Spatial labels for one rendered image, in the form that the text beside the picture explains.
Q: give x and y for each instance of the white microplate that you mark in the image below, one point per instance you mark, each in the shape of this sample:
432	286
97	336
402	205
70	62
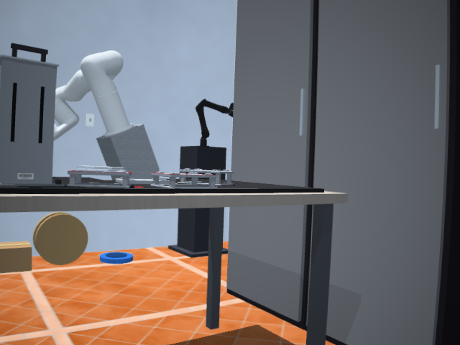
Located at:
100	169

